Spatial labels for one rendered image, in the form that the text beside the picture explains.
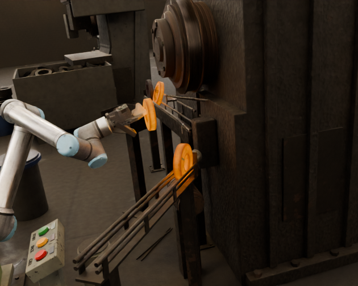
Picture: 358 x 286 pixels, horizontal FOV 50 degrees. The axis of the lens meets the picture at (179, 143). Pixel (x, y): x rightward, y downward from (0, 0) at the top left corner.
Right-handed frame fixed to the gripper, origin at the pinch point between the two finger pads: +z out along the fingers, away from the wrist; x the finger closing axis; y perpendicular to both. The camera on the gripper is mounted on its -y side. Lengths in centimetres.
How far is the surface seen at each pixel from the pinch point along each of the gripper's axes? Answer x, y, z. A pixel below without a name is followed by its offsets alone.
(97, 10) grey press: 268, 41, 14
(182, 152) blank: -42.1, -8.2, 2.2
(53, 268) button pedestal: -70, -11, -53
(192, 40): -11.3, 24.7, 29.3
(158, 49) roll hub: 6.2, 23.9, 16.8
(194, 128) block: -14.9, -12.5, 15.1
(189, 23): -8.5, 31.3, 31.3
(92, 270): -93, -3, -37
